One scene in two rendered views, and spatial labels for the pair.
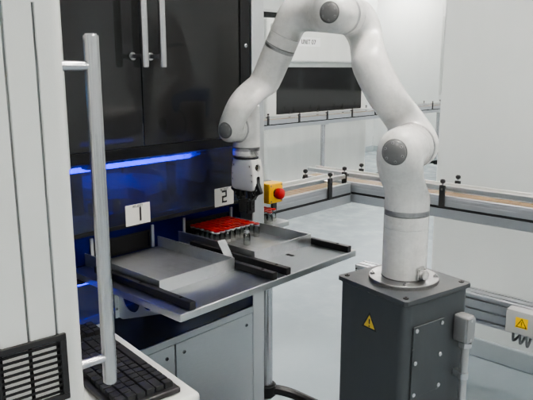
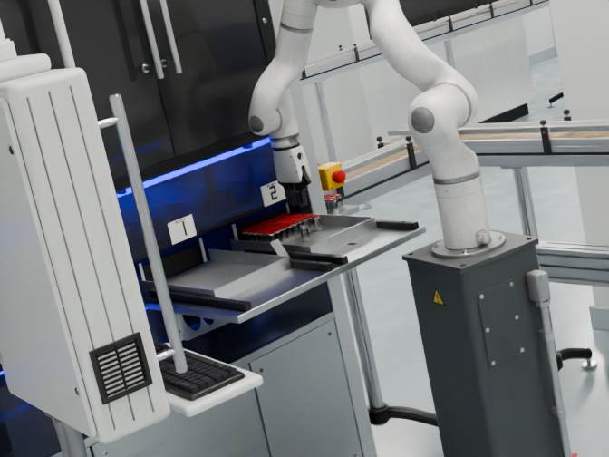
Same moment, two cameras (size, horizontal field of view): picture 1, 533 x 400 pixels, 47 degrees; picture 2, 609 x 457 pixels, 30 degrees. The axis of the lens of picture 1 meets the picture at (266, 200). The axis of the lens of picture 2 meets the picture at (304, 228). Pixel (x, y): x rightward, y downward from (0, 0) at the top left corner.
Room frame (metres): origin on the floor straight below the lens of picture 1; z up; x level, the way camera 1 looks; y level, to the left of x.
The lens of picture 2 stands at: (-1.22, -0.29, 1.70)
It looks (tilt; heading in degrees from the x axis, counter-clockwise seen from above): 14 degrees down; 7
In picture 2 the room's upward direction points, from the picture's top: 12 degrees counter-clockwise
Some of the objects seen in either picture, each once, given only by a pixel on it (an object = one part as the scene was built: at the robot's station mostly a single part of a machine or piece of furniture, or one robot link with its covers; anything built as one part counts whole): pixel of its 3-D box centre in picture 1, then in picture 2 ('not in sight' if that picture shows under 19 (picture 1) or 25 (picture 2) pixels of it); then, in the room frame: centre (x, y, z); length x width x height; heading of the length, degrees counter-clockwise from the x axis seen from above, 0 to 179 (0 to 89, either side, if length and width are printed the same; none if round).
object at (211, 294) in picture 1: (220, 262); (277, 264); (1.73, 0.14, 0.87); 0.70 x 0.48 x 0.02; 137
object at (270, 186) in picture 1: (269, 191); (327, 176); (2.17, -0.01, 1.00); 0.08 x 0.07 x 0.07; 47
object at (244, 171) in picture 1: (246, 171); (290, 161); (1.88, 0.06, 1.12); 0.10 x 0.08 x 0.11; 47
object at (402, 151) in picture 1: (404, 171); (442, 135); (1.59, -0.36, 1.16); 0.19 x 0.12 x 0.24; 149
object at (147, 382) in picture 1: (102, 360); (174, 367); (1.21, 0.35, 0.82); 0.40 x 0.14 x 0.02; 40
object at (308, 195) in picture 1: (290, 194); (362, 173); (2.48, -0.10, 0.92); 0.69 x 0.16 x 0.16; 137
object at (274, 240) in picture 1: (243, 237); (303, 234); (1.91, 0.07, 0.90); 0.34 x 0.26 x 0.04; 47
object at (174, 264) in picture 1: (159, 261); (212, 274); (1.66, 0.30, 0.90); 0.34 x 0.26 x 0.04; 47
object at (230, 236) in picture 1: (234, 232); (292, 231); (1.94, 0.10, 0.91); 0.18 x 0.02 x 0.05; 137
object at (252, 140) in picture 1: (245, 125); (278, 111); (1.88, 0.06, 1.26); 0.09 x 0.08 x 0.13; 149
